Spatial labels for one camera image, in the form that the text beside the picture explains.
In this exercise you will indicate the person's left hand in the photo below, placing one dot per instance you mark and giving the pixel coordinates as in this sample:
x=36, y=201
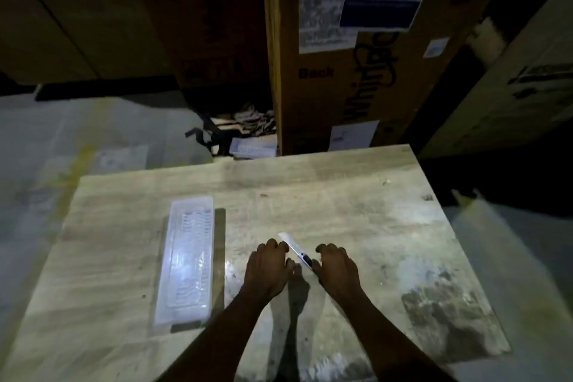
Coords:
x=264, y=272

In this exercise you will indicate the person's right hand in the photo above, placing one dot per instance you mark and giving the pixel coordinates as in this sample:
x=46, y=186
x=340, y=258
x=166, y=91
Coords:
x=340, y=274

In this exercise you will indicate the person's right thumb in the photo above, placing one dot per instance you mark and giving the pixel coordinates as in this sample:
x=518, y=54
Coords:
x=317, y=270

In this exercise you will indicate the person's left thumb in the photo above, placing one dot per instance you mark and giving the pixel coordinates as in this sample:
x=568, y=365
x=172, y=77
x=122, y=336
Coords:
x=291, y=267

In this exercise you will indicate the person's left forearm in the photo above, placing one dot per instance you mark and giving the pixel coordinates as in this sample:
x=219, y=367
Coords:
x=224, y=337

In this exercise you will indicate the person's right forearm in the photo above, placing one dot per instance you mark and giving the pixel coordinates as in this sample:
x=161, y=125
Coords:
x=385, y=339

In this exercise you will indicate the white utility knife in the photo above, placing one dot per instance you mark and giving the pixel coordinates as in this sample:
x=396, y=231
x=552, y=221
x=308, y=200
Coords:
x=295, y=249

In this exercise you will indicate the clear plastic tray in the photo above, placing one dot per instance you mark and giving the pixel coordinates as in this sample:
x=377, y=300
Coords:
x=186, y=261

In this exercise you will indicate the white printed paper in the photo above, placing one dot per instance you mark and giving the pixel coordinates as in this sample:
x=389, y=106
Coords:
x=253, y=148

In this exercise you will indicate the white paper label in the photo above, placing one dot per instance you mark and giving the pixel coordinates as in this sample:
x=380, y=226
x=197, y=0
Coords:
x=353, y=135

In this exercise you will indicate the crumpled packing paper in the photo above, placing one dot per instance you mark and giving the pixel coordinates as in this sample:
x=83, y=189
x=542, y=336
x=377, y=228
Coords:
x=255, y=120

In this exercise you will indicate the tall brown cardboard box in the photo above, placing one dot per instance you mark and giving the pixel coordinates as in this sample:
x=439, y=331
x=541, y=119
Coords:
x=313, y=95

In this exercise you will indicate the white printed shipping label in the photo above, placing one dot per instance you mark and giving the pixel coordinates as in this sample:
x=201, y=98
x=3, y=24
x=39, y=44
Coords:
x=324, y=23

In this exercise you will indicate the pale cardboard box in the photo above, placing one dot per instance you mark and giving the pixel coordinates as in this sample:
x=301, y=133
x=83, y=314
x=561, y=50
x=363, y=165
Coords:
x=506, y=108

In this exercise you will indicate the small white sticker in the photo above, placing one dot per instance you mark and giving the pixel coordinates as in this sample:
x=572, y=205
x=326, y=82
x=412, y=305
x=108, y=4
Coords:
x=436, y=47

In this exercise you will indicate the dark brown cardboard box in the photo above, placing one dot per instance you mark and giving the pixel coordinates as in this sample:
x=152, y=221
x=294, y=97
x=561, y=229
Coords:
x=201, y=14
x=58, y=14

